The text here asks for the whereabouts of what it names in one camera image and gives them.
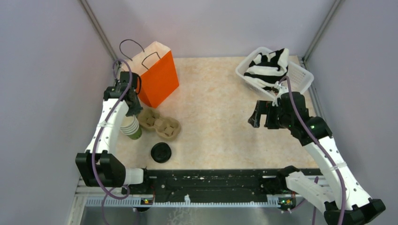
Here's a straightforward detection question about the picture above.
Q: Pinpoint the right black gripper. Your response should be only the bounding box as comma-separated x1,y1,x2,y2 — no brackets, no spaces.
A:
248,99,293,129

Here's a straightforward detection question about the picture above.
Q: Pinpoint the stack of green paper cups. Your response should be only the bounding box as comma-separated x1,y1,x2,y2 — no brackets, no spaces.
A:
120,115,142,140

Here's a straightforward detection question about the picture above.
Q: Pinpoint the stack of black cup lids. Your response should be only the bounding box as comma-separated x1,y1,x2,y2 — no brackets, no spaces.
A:
150,142,172,163

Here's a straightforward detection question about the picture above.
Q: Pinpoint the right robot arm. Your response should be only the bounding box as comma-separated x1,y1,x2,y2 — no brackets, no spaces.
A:
248,92,386,225

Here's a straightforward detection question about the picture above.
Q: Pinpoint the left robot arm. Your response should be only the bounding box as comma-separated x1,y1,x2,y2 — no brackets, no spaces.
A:
75,71,151,194

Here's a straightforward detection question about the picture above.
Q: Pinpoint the black and white striped cloth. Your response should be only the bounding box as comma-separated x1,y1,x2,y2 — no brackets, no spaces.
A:
244,48,290,91

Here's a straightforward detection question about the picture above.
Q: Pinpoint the orange paper bag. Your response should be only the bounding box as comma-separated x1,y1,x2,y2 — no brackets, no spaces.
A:
121,39,179,108

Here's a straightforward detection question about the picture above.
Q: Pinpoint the brown cardboard cup carrier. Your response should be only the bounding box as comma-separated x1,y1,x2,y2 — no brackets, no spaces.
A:
137,108,182,141

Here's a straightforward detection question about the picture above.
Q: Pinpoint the white plastic basket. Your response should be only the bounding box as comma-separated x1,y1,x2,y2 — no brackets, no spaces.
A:
235,46,314,101

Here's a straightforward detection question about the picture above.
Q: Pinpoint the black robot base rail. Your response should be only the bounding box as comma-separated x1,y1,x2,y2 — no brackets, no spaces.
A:
129,169,293,203

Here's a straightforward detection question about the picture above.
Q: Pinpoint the white cable duct strip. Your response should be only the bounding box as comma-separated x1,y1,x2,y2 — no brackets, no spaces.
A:
85,195,281,208

